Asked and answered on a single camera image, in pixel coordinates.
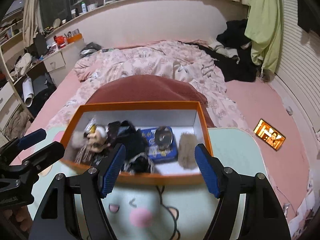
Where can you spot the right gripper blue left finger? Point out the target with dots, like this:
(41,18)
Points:
(109,170)

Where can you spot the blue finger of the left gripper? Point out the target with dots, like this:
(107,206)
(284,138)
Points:
(44,157)
(31,139)

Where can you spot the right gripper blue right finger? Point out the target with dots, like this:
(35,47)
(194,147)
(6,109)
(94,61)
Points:
(211,170)

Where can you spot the cartoon figure toy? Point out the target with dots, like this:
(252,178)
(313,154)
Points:
(96,136)

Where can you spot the white fluffy pompom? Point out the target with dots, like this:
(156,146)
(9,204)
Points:
(78,140)

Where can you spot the person left hand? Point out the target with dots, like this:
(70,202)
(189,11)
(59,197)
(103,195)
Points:
(22,217)

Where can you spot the black fabric accessory bundle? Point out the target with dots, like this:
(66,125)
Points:
(136,160)

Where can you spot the blue tin box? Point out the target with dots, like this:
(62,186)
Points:
(156,155)

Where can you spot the rolled white paper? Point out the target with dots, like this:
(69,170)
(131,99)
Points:
(28,92)

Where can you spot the orange storage box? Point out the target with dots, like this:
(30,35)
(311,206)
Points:
(181,116)

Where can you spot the lit smartphone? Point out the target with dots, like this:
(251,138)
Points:
(269,134)

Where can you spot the white bedside drawer cabinet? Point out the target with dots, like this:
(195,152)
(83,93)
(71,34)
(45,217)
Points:
(61,62)

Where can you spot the dark red cushion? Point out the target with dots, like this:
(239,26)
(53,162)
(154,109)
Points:
(149,88)

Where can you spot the red container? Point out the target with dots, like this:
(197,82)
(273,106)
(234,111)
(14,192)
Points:
(60,41)

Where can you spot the grey clothing bundle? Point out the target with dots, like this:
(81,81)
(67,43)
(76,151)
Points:
(89,49)

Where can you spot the small orange box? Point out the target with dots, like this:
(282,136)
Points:
(74,38)

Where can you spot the pink floral duvet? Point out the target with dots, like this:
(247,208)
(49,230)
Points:
(170,59)

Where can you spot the black clothes pile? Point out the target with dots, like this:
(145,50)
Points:
(231,51)

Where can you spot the white plastic bottle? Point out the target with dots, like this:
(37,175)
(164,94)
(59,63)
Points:
(83,7)

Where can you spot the green hanging garment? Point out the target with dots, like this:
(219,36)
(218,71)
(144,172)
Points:
(264,29)

